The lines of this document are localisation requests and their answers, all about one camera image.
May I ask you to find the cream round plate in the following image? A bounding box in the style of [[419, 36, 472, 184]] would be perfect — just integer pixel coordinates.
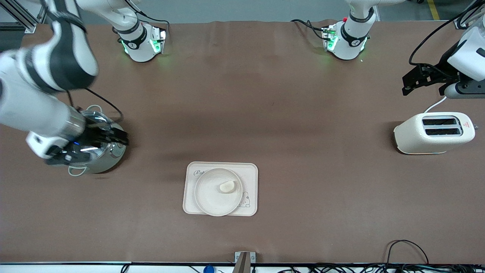
[[194, 168, 243, 217]]

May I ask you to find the glass pot lid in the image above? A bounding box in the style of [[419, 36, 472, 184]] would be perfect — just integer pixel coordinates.
[[78, 110, 116, 167]]

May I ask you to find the steel pot with glass lid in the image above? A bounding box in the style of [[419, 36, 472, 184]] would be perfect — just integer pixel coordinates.
[[67, 104, 128, 177]]

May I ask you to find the cream two-slot toaster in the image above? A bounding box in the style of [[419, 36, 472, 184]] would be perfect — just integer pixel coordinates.
[[393, 112, 479, 155]]

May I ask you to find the brown table mat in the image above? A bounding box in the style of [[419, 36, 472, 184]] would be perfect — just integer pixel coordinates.
[[0, 19, 485, 265]]

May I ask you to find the cream rabbit print tray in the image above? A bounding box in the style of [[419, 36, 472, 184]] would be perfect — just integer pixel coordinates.
[[183, 162, 258, 217]]

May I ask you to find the white toaster power cable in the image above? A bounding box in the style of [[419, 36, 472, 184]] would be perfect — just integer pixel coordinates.
[[424, 97, 447, 113]]

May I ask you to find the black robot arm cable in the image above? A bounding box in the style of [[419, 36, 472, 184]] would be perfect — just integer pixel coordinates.
[[408, 0, 485, 68], [66, 88, 125, 122]]

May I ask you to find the black base cable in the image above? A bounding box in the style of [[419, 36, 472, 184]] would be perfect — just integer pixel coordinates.
[[129, 8, 170, 38], [291, 19, 327, 41]]

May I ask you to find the aluminium frame profile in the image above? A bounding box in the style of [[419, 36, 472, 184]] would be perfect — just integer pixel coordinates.
[[0, 0, 48, 34]]

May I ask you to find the black looped cable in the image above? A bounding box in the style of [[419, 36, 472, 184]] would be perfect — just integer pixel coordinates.
[[386, 240, 429, 266]]

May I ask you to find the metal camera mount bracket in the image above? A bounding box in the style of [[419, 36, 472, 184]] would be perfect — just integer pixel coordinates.
[[234, 251, 256, 273]]

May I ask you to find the black cable tangle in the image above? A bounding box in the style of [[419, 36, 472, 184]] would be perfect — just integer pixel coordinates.
[[265, 263, 485, 273]]

